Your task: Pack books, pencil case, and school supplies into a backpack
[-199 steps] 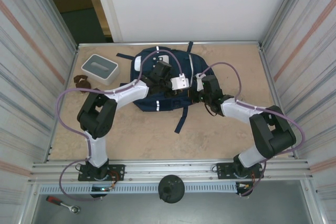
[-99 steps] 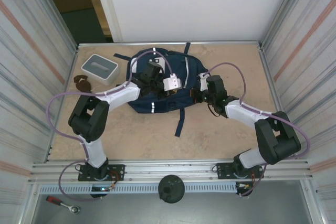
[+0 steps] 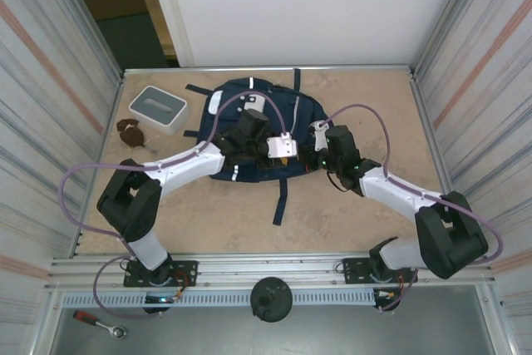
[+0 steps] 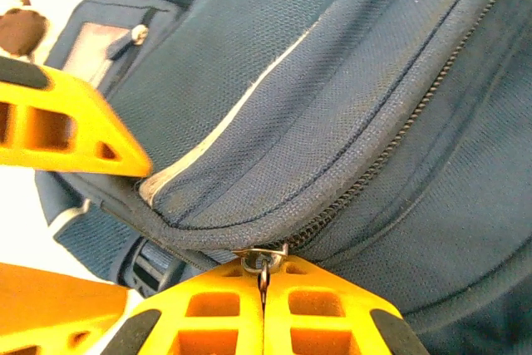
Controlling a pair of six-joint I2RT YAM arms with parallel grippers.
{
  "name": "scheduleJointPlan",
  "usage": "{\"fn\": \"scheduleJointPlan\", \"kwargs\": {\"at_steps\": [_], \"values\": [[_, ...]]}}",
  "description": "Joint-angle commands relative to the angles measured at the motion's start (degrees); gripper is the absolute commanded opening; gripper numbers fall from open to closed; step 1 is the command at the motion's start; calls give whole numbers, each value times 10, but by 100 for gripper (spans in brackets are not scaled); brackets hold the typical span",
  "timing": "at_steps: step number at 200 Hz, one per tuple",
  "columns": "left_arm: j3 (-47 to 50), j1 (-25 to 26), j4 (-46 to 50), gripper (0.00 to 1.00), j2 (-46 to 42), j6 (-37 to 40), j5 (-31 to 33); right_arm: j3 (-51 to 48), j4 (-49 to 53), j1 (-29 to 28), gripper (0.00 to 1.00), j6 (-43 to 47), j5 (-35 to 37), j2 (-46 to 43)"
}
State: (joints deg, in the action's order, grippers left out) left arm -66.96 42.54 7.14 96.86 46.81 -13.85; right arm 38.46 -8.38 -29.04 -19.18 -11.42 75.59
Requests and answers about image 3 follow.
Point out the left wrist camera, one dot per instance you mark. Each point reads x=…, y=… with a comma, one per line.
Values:
x=282, y=146

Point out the navy blue backpack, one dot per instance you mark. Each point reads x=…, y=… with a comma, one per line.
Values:
x=309, y=109

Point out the white grey tissue box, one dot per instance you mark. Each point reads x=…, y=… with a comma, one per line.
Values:
x=154, y=111

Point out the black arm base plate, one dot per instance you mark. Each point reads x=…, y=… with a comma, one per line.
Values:
x=185, y=272
x=353, y=269

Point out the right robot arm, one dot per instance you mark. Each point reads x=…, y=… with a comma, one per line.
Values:
x=395, y=195

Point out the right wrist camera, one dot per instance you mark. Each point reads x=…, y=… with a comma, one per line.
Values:
x=319, y=139

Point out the brown small object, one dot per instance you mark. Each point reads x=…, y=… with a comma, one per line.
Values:
x=132, y=138

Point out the aluminium mounting rail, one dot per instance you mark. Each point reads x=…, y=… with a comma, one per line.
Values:
x=270, y=269

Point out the black round knob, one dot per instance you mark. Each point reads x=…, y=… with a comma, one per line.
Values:
x=270, y=301

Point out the small brown scrunchie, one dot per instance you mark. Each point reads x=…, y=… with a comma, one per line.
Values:
x=121, y=124

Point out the aluminium table edge rail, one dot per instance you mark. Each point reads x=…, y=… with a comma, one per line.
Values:
x=374, y=68

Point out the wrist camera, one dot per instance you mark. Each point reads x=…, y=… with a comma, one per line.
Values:
x=319, y=139
x=282, y=146

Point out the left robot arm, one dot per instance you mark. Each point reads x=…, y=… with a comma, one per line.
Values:
x=187, y=170

